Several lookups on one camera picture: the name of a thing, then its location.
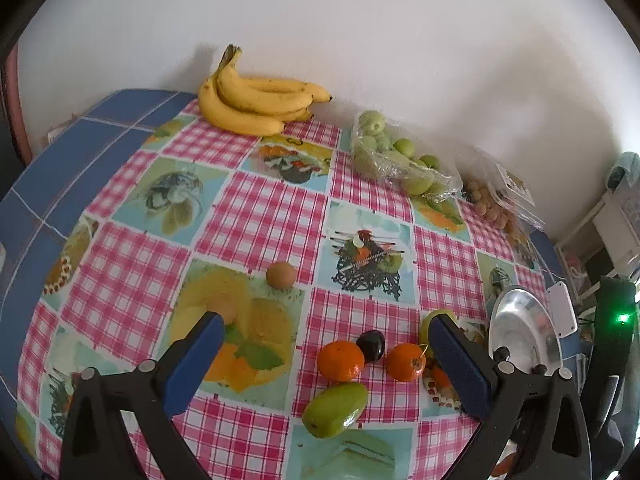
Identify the pile of small green apples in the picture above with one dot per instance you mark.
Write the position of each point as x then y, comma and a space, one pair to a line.
372, 122

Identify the pink chair back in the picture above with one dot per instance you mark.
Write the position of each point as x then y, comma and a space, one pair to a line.
12, 110

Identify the single brown longan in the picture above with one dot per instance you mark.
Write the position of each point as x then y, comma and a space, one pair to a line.
230, 310
280, 275

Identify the yellow banana bunch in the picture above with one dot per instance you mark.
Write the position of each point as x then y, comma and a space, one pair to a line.
240, 110

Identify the large orange mandarin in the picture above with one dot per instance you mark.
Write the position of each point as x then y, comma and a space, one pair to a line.
341, 360

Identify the dark plum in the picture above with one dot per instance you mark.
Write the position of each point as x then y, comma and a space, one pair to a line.
371, 345

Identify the white shelf unit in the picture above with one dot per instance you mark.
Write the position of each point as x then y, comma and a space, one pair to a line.
610, 220

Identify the pile of brown longans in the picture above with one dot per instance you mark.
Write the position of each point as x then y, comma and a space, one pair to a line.
487, 205

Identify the clear plastic clamshell box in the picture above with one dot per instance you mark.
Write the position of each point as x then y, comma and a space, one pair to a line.
510, 180

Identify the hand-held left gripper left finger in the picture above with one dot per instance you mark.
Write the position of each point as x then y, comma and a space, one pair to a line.
200, 360

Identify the teal object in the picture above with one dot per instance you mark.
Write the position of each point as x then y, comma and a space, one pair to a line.
622, 167

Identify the green mango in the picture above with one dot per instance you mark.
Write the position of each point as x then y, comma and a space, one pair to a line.
335, 410
426, 325

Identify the bag of green fruits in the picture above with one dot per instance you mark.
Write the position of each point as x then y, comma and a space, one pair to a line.
385, 165

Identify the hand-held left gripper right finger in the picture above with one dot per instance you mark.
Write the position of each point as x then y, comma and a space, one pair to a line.
460, 370

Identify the pink checkered printed tablecloth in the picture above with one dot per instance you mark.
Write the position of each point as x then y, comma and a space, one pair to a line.
270, 220

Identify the orange mandarin with stem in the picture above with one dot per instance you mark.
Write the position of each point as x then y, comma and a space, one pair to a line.
405, 361

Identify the white power adapter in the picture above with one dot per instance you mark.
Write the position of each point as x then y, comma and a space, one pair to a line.
562, 310

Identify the round metal tray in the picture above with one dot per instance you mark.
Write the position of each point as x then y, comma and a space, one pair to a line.
520, 320

